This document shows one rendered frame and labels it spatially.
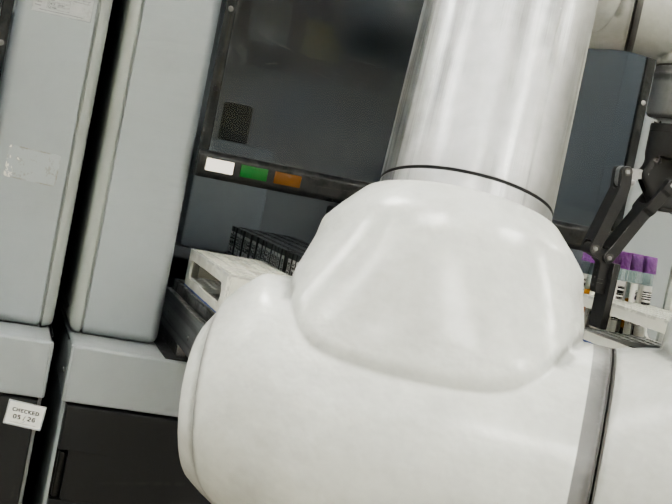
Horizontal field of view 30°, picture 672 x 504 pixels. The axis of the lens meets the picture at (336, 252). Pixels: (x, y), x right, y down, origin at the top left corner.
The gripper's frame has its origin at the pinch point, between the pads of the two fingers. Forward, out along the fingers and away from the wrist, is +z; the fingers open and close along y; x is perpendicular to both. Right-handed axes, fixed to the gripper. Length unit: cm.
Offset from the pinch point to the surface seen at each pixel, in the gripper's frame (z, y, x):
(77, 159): -4, -60, 40
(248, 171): -7, -39, 38
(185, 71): -18, -49, 40
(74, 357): 19, -56, 31
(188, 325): 12, -44, 25
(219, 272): 5.4, -42.6, 21.4
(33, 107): -9, -67, 39
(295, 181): -6, -33, 38
